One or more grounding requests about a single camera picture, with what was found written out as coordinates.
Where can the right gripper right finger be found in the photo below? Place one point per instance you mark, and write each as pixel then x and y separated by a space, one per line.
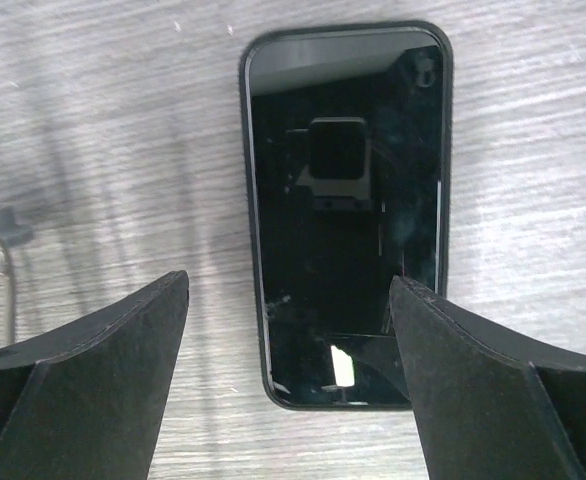
pixel 489 402

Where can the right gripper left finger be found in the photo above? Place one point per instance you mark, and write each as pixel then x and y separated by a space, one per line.
pixel 86 400

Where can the black case phone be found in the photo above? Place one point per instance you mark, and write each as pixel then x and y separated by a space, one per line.
pixel 347 133

